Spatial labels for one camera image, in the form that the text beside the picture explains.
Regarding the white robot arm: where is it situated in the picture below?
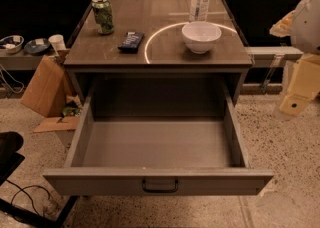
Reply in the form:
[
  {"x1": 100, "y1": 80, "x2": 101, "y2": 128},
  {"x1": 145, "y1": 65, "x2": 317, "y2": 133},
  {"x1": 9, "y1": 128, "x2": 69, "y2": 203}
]
[{"x1": 270, "y1": 0, "x2": 320, "y2": 116}]

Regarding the black drawer handle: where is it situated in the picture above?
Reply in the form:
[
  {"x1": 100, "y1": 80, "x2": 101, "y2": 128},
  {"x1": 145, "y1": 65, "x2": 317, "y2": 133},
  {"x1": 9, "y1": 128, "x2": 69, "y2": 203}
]
[{"x1": 142, "y1": 180, "x2": 179, "y2": 194}]

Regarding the dark blue plate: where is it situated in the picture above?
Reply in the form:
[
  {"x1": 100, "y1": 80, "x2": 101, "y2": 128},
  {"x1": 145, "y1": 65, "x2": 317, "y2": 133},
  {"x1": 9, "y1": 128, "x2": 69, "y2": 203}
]
[{"x1": 24, "y1": 38, "x2": 50, "y2": 55}]

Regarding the flat cardboard piece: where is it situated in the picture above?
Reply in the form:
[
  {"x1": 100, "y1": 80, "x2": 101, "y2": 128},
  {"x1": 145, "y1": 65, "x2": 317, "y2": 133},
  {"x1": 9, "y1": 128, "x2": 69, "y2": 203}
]
[{"x1": 34, "y1": 116, "x2": 80, "y2": 133}]

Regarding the dark blue rxbar wrapper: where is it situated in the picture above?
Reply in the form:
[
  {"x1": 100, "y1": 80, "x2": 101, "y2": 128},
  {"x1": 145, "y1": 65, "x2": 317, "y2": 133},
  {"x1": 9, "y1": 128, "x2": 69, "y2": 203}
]
[{"x1": 118, "y1": 31, "x2": 144, "y2": 53}]

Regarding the black chair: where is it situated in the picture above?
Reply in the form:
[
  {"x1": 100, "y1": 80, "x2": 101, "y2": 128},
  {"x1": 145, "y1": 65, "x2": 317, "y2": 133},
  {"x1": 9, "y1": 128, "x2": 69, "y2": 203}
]
[{"x1": 0, "y1": 131, "x2": 24, "y2": 185}]

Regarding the blue patterned bowl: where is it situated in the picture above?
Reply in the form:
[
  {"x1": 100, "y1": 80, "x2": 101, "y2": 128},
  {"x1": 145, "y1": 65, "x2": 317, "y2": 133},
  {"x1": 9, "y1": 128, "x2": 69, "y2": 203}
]
[{"x1": 0, "y1": 35, "x2": 24, "y2": 54}]

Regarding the green snack package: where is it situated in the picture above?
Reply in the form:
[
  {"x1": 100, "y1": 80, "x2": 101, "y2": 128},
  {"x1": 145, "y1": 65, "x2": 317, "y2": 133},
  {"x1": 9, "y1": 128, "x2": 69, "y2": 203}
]
[{"x1": 62, "y1": 106, "x2": 81, "y2": 117}]

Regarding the black floor cable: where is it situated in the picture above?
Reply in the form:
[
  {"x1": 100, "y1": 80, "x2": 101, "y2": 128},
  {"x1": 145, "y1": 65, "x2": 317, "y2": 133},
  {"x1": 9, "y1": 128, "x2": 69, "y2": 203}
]
[{"x1": 4, "y1": 179, "x2": 54, "y2": 216}]

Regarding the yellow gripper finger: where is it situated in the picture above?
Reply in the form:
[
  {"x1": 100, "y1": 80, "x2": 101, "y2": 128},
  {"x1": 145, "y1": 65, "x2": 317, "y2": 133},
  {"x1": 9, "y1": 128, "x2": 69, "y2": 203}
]
[
  {"x1": 269, "y1": 11, "x2": 295, "y2": 38},
  {"x1": 279, "y1": 54, "x2": 320, "y2": 116}
]

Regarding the low grey shelf bench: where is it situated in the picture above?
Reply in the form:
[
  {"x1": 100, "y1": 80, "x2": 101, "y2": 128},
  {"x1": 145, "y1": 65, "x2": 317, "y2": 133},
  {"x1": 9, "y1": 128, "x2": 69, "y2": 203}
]
[{"x1": 0, "y1": 49, "x2": 70, "y2": 71}]

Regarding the white paper cup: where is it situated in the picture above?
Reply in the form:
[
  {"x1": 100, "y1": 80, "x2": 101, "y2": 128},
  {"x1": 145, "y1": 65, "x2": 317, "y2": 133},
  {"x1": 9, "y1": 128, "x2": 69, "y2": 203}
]
[{"x1": 49, "y1": 34, "x2": 66, "y2": 52}]

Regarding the open grey top drawer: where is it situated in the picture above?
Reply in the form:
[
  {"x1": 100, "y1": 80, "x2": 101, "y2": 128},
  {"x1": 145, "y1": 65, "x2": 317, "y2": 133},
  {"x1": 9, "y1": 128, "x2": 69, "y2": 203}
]
[{"x1": 42, "y1": 83, "x2": 275, "y2": 197}]

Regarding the green soda can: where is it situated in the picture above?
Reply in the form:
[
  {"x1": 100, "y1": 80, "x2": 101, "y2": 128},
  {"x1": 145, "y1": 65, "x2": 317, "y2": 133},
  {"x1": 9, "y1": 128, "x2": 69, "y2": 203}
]
[{"x1": 91, "y1": 0, "x2": 114, "y2": 35}]

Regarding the white ceramic bowl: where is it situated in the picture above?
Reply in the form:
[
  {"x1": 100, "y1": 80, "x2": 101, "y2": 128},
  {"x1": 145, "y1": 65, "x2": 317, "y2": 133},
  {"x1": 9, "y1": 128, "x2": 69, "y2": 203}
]
[{"x1": 182, "y1": 21, "x2": 222, "y2": 54}]

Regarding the grey cabinet with top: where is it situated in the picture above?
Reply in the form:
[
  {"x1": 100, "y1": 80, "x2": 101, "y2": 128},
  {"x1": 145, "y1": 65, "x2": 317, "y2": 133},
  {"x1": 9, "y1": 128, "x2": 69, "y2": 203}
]
[{"x1": 66, "y1": 0, "x2": 252, "y2": 118}]

